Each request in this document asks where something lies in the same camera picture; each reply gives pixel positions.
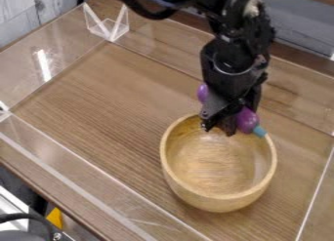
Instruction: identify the clear acrylic barrier wall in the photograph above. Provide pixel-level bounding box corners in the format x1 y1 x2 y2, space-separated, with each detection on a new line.
0 101 211 241

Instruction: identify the brown wooden bowl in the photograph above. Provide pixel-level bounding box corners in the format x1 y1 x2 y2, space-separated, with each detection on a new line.
159 114 278 213

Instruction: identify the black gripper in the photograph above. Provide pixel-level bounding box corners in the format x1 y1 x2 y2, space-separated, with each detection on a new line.
198 39 270 138

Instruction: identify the purple toy eggplant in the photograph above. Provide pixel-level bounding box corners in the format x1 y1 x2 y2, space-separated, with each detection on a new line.
197 83 268 138

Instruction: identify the black cable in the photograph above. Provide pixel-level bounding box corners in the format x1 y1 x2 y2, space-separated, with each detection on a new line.
0 213 57 239

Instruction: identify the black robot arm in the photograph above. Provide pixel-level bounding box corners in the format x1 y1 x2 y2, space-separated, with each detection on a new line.
122 0 276 136

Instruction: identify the yellow black device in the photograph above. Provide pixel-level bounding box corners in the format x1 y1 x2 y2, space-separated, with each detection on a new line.
28 204 77 241

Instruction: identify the clear acrylic corner bracket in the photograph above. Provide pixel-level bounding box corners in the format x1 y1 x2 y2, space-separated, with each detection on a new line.
83 4 130 42

